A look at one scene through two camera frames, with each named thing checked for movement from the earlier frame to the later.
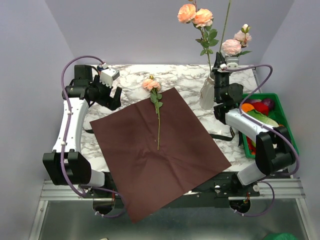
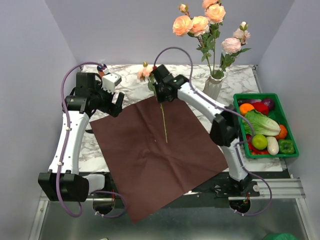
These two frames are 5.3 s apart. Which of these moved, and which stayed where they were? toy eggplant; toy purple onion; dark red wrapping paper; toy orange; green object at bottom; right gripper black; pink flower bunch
Moved: right gripper black; pink flower bunch
Stayed: toy purple onion; green object at bottom; toy orange; dark red wrapping paper; toy eggplant
